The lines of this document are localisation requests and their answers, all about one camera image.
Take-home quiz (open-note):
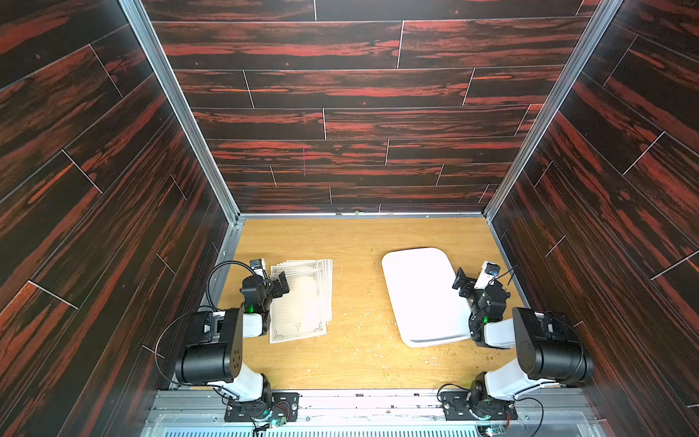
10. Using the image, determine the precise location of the left aluminium frame post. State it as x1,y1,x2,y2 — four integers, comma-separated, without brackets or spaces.
118,0,240,225

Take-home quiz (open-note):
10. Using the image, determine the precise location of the front aluminium rail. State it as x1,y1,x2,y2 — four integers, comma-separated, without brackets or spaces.
142,387,611,436

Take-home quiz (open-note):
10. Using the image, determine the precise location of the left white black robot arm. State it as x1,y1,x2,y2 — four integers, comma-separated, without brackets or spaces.
175,272,289,410

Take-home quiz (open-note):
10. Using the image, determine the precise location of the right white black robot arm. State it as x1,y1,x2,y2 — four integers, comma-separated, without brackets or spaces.
453,262,593,420

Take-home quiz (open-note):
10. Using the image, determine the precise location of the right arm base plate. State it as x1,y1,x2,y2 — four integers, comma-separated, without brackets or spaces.
437,391,518,422

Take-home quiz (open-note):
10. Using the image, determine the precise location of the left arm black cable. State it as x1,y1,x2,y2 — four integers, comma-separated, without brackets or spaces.
205,259,258,313

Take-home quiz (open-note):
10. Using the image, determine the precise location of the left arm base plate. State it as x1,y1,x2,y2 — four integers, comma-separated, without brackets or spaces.
224,391,300,425

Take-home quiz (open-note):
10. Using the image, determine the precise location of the right aluminium frame post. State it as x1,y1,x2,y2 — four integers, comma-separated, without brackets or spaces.
483,0,624,224

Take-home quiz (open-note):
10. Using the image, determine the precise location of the white plastic storage tray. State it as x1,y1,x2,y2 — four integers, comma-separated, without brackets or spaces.
382,248,471,348

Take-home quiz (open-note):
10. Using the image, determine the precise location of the aluminium frame post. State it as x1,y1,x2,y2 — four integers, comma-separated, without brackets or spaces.
483,0,624,224
118,0,240,225

